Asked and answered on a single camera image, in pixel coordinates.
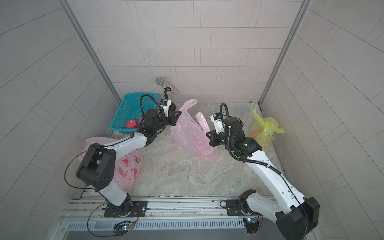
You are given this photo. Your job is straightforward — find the teal plastic basket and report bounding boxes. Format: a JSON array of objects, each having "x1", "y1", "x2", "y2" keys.
[{"x1": 110, "y1": 93, "x2": 144, "y2": 134}]

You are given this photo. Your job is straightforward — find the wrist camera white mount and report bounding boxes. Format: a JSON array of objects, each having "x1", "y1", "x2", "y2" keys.
[
  {"x1": 160, "y1": 99, "x2": 172, "y2": 117},
  {"x1": 210, "y1": 113, "x2": 225, "y2": 134}
]

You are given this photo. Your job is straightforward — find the yellow-green plastic bag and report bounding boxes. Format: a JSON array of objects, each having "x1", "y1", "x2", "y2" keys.
[{"x1": 250, "y1": 109, "x2": 286, "y2": 152}]

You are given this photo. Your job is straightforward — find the microphone on black stand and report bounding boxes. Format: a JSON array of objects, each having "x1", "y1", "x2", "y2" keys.
[{"x1": 156, "y1": 78, "x2": 179, "y2": 100}]

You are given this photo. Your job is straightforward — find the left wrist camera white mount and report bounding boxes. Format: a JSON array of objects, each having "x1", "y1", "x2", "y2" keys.
[{"x1": 160, "y1": 99, "x2": 172, "y2": 117}]

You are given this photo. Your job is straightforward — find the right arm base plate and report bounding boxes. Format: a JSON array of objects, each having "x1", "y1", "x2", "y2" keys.
[{"x1": 220, "y1": 199, "x2": 262, "y2": 216}]

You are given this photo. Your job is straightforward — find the aluminium rail frame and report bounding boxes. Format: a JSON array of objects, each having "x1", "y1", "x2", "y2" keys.
[{"x1": 50, "y1": 196, "x2": 286, "y2": 240}]

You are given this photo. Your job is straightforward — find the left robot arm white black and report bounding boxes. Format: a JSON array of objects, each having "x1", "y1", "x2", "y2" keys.
[{"x1": 76, "y1": 94, "x2": 182, "y2": 217}]

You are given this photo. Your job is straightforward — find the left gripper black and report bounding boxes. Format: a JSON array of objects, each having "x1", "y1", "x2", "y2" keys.
[{"x1": 151, "y1": 110, "x2": 181, "y2": 133}]

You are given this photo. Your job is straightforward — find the pink plastic bag back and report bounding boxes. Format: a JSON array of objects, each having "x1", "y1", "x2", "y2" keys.
[{"x1": 170, "y1": 99, "x2": 218, "y2": 163}]

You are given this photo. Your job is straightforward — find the pink plastic bag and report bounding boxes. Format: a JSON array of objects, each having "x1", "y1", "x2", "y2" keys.
[
  {"x1": 84, "y1": 137, "x2": 143, "y2": 191},
  {"x1": 170, "y1": 99, "x2": 218, "y2": 163}
]

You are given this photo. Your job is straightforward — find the left circuit board with cables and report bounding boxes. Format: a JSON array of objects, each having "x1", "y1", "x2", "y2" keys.
[{"x1": 113, "y1": 221, "x2": 136, "y2": 237}]

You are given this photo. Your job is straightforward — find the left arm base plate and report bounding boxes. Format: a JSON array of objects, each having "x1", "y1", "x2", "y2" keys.
[{"x1": 103, "y1": 201, "x2": 148, "y2": 218}]

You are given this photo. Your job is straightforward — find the circuit board with cables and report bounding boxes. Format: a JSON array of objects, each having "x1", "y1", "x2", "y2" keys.
[
  {"x1": 113, "y1": 221, "x2": 136, "y2": 237},
  {"x1": 243, "y1": 217, "x2": 261, "y2": 235}
]

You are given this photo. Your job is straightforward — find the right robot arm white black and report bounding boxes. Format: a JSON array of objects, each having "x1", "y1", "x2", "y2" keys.
[{"x1": 207, "y1": 103, "x2": 320, "y2": 240}]

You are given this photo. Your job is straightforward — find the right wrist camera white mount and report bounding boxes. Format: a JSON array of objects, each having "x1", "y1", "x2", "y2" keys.
[{"x1": 210, "y1": 113, "x2": 225, "y2": 134}]

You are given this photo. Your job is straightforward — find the right circuit board with cables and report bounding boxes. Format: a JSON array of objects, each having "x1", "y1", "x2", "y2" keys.
[{"x1": 243, "y1": 217, "x2": 261, "y2": 235}]

